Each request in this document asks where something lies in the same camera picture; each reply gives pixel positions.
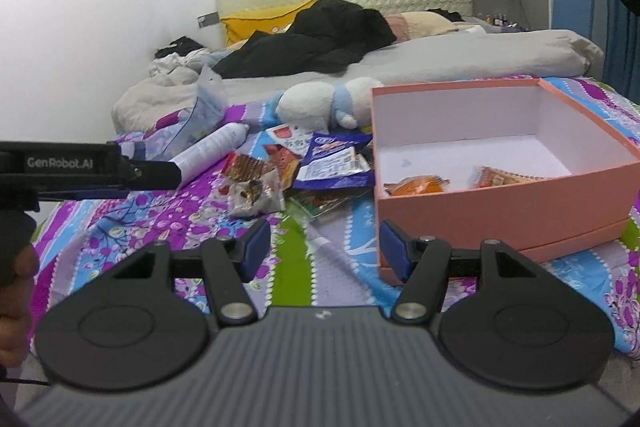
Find yellow pillow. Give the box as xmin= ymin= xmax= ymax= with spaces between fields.
xmin=220 ymin=0 xmax=319 ymax=47

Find orange snack packet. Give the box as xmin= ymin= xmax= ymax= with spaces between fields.
xmin=384 ymin=175 xmax=452 ymax=198
xmin=471 ymin=166 xmax=545 ymax=190

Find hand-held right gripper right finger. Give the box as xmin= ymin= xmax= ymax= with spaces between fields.
xmin=379 ymin=219 xmax=538 ymax=324

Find black cable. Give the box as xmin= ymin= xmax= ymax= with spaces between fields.
xmin=0 ymin=376 xmax=52 ymax=389

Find pink cardboard box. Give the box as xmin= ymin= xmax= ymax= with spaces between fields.
xmin=371 ymin=78 xmax=640 ymax=285

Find green snack packet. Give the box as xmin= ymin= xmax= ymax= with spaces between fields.
xmin=286 ymin=189 xmax=353 ymax=221

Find black jacket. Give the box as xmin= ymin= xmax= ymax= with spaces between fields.
xmin=212 ymin=0 xmax=399 ymax=80

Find clear plastic bag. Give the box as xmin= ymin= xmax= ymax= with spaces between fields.
xmin=155 ymin=64 xmax=229 ymax=158

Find pile of crumpled clothes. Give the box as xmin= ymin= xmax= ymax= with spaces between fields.
xmin=149 ymin=35 xmax=212 ymax=76

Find brown sticks snack packet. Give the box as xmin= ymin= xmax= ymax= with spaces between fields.
xmin=221 ymin=153 xmax=277 ymax=186

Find row of small bottles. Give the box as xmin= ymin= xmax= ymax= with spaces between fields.
xmin=475 ymin=11 xmax=522 ymax=28

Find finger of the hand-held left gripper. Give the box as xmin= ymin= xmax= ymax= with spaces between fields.
xmin=39 ymin=186 xmax=132 ymax=202
xmin=120 ymin=156 xmax=182 ymax=190

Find floral printed blanket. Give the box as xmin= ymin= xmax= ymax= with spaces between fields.
xmin=29 ymin=76 xmax=640 ymax=356

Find white and blue plush toy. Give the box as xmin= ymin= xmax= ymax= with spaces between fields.
xmin=275 ymin=77 xmax=385 ymax=134

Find pink pillow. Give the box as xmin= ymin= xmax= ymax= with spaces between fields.
xmin=384 ymin=13 xmax=412 ymax=42

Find white red snack packet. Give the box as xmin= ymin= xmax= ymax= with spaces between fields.
xmin=264 ymin=124 xmax=315 ymax=158

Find navy and white cloth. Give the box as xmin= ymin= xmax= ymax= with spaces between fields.
xmin=120 ymin=140 xmax=147 ymax=162

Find dark crumpled garment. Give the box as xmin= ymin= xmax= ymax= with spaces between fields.
xmin=425 ymin=8 xmax=482 ymax=26

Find pale blue cloth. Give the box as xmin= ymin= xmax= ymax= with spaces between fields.
xmin=184 ymin=47 xmax=242 ymax=68

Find blue curtain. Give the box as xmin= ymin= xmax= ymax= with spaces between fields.
xmin=602 ymin=0 xmax=640 ymax=104

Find white spray can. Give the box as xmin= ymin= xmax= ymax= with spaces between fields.
xmin=167 ymin=122 xmax=251 ymax=186

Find blue board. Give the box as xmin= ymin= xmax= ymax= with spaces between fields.
xmin=553 ymin=0 xmax=596 ymax=34

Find grey duvet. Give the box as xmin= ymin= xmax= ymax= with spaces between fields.
xmin=112 ymin=27 xmax=605 ymax=134

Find beige pillow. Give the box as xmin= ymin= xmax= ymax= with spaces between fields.
xmin=400 ymin=11 xmax=467 ymax=40

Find person's left hand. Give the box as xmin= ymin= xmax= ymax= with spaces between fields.
xmin=0 ymin=251 xmax=42 ymax=369

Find purple snack packet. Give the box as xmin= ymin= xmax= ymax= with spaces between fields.
xmin=291 ymin=133 xmax=376 ymax=190

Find silver clear snack packet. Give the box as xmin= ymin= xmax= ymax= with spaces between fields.
xmin=227 ymin=172 xmax=287 ymax=221

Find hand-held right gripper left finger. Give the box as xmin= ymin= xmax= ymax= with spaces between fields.
xmin=111 ymin=220 xmax=272 ymax=327

